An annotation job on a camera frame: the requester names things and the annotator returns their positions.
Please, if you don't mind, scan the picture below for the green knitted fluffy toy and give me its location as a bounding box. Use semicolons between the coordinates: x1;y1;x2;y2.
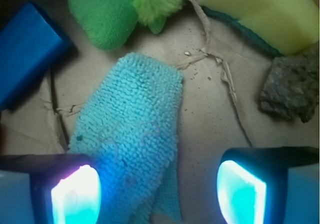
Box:
68;0;185;51

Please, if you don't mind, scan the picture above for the yellow green scouring sponge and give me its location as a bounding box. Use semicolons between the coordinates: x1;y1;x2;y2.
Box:
198;0;320;56

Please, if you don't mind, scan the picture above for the grey rough stone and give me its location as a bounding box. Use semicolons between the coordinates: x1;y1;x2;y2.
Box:
259;49;320;123

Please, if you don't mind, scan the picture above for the light blue microfibre cloth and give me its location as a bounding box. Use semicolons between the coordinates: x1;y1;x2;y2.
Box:
69;52;183;224

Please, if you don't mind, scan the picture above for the blue rectangular block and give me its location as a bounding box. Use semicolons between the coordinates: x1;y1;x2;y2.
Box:
0;2;72;111

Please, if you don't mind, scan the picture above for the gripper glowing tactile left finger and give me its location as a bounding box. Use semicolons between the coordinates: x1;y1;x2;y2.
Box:
0;154;102;224

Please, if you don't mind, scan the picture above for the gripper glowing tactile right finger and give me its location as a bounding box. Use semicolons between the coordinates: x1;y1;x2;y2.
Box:
216;146;320;224

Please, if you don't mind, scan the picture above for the brown paper bag tray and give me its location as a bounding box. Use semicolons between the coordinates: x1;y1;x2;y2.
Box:
0;0;320;224

